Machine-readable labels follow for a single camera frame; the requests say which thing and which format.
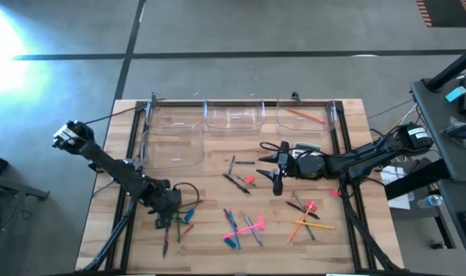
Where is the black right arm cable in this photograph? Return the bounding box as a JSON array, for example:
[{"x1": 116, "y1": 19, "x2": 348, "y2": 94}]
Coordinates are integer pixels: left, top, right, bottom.
[{"x1": 258, "y1": 140, "x2": 291, "y2": 153}]

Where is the blue sticky note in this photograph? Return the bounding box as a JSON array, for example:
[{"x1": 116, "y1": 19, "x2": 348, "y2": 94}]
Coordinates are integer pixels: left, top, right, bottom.
[{"x1": 445, "y1": 86, "x2": 466, "y2": 103}]

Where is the clear purple pen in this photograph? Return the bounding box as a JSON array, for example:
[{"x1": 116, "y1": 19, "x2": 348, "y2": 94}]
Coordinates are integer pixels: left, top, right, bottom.
[{"x1": 243, "y1": 215, "x2": 264, "y2": 247}]

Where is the clear water bottle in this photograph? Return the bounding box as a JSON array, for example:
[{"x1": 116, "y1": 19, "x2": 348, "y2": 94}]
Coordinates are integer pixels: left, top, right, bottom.
[{"x1": 416, "y1": 194, "x2": 444, "y2": 209}]

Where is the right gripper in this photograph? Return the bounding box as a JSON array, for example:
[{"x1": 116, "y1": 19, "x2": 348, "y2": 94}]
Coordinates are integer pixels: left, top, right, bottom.
[{"x1": 255, "y1": 140, "x2": 300, "y2": 196}]

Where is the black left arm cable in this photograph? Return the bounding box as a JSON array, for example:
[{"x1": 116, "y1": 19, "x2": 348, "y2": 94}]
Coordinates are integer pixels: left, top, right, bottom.
[{"x1": 172, "y1": 181, "x2": 202, "y2": 214}]

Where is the grey side desk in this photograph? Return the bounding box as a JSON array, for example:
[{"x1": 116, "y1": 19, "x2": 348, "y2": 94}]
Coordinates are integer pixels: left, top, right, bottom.
[
  {"x1": 410, "y1": 75, "x2": 466, "y2": 182},
  {"x1": 436, "y1": 179, "x2": 466, "y2": 276}
]

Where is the orange pencil pink eraser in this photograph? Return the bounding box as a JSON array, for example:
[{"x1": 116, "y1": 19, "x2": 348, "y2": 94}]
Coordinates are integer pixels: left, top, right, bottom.
[
  {"x1": 285, "y1": 108, "x2": 327, "y2": 124},
  {"x1": 286, "y1": 201, "x2": 317, "y2": 245}
]

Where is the black pole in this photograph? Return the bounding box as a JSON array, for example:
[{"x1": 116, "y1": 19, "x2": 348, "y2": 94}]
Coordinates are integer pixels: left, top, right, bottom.
[{"x1": 425, "y1": 48, "x2": 466, "y2": 92}]

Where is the grey table leg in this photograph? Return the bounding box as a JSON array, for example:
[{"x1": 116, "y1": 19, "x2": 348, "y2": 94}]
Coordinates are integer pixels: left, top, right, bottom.
[{"x1": 0, "y1": 172, "x2": 50, "y2": 202}]

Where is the short green pencil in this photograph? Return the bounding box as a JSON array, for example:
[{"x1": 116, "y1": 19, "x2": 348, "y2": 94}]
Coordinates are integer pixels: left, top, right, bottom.
[{"x1": 302, "y1": 220, "x2": 317, "y2": 242}]

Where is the red marker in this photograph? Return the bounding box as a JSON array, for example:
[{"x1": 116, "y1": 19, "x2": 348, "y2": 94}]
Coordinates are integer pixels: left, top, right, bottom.
[{"x1": 225, "y1": 206, "x2": 240, "y2": 229}]

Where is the black pen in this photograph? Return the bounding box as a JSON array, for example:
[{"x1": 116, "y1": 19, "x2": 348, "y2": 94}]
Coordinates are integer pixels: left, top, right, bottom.
[
  {"x1": 285, "y1": 201, "x2": 321, "y2": 220},
  {"x1": 222, "y1": 172, "x2": 251, "y2": 195}
]

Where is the clear plastic bin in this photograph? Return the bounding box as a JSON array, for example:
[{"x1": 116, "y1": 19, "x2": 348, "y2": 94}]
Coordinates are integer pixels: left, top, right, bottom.
[
  {"x1": 145, "y1": 100, "x2": 206, "y2": 130},
  {"x1": 139, "y1": 125, "x2": 206, "y2": 171},
  {"x1": 275, "y1": 97, "x2": 339, "y2": 133},
  {"x1": 202, "y1": 98, "x2": 267, "y2": 136}
]

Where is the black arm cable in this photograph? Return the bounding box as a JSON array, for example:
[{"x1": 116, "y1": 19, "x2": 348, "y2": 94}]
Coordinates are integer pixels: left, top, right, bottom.
[
  {"x1": 172, "y1": 181, "x2": 202, "y2": 214},
  {"x1": 258, "y1": 140, "x2": 291, "y2": 153}
]

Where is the yellow pencil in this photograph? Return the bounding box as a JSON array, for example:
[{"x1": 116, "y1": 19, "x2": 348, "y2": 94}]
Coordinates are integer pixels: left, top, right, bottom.
[{"x1": 294, "y1": 219, "x2": 336, "y2": 231}]

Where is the mat with striped edge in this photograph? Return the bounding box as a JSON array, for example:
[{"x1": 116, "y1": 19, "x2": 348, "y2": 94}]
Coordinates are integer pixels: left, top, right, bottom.
[{"x1": 415, "y1": 0, "x2": 466, "y2": 28}]

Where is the white paper sheet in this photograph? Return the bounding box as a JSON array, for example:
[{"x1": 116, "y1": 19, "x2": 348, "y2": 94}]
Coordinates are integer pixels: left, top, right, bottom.
[{"x1": 380, "y1": 164, "x2": 415, "y2": 211}]

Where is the black diagonal bar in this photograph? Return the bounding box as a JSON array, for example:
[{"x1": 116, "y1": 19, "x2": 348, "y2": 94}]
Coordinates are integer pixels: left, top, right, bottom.
[{"x1": 384, "y1": 158, "x2": 452, "y2": 201}]

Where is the grey desk calculator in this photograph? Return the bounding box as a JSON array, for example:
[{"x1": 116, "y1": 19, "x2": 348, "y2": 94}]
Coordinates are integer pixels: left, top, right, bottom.
[{"x1": 293, "y1": 141, "x2": 322, "y2": 154}]

